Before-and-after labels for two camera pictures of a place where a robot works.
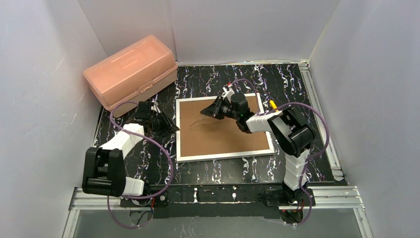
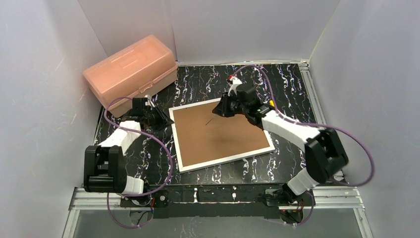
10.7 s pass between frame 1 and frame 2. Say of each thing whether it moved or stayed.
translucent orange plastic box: stayed
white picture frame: moved
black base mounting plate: stayed
